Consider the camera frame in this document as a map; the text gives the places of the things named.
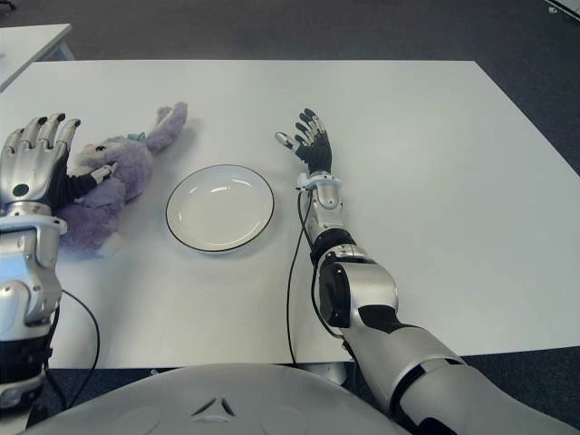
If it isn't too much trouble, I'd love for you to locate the grey table leg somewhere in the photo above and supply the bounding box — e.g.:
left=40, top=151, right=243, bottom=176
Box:
left=312, top=362, right=350, bottom=386

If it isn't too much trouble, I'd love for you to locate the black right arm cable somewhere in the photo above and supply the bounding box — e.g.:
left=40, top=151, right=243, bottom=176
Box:
left=285, top=189, right=345, bottom=366

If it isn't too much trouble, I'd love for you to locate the purple plush bunny doll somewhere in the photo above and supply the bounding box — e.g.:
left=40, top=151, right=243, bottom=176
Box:
left=56, top=101, right=189, bottom=258

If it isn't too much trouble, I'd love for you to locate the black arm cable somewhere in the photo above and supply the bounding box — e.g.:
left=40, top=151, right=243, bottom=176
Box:
left=43, top=289, right=101, bottom=409
left=285, top=189, right=345, bottom=366

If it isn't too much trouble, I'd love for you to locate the white side table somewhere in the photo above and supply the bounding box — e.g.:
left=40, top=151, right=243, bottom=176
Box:
left=0, top=23, right=73, bottom=92

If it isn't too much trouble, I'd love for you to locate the white background object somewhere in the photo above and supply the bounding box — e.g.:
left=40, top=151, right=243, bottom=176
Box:
left=546, top=0, right=580, bottom=15

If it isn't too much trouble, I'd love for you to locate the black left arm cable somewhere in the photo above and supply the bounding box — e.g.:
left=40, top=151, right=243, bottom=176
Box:
left=43, top=289, right=101, bottom=409

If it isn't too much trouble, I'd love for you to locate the grey robot torso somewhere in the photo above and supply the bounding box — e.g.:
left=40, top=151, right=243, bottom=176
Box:
left=26, top=362, right=411, bottom=435

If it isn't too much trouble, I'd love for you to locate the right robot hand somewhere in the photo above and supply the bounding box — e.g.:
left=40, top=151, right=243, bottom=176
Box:
left=275, top=107, right=333, bottom=176

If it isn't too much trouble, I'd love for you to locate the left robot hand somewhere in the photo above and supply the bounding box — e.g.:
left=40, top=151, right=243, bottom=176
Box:
left=0, top=111, right=120, bottom=214

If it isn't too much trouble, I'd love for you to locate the white plate black rim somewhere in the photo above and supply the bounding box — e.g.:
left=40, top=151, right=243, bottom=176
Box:
left=165, top=164, right=276, bottom=254

